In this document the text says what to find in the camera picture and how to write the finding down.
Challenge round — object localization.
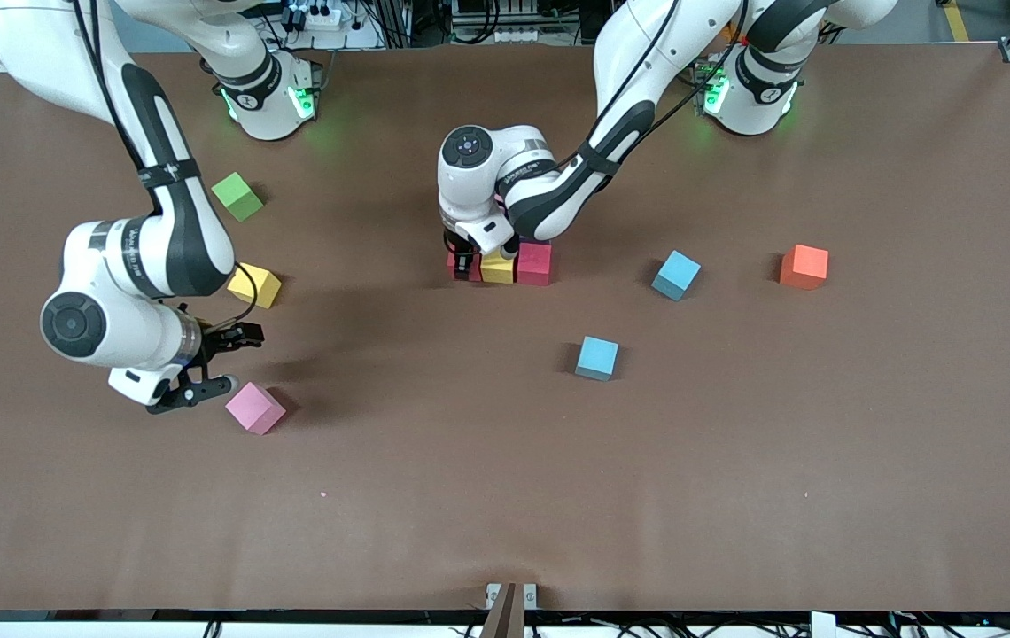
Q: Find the table cover sheet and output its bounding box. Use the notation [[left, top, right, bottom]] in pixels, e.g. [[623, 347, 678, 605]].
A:
[[0, 43, 1010, 614]]

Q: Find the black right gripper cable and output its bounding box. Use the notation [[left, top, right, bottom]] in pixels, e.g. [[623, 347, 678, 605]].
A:
[[235, 261, 260, 331]]

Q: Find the blue foam cube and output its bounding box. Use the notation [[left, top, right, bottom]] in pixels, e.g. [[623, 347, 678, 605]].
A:
[[575, 336, 620, 382], [652, 250, 702, 302]]

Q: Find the green foam cube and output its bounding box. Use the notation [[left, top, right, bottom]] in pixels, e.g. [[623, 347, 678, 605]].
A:
[[211, 172, 264, 222]]

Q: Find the orange foam cube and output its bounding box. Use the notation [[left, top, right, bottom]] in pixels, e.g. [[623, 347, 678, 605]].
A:
[[779, 245, 830, 291]]

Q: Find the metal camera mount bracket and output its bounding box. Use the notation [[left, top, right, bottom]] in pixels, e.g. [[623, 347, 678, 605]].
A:
[[485, 581, 539, 638]]

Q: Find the red foam cube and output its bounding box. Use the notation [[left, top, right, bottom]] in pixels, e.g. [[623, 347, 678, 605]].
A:
[[447, 248, 483, 284], [515, 241, 554, 287]]

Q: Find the pink foam cube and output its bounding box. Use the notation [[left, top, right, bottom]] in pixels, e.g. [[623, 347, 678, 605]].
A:
[[225, 381, 288, 436]]

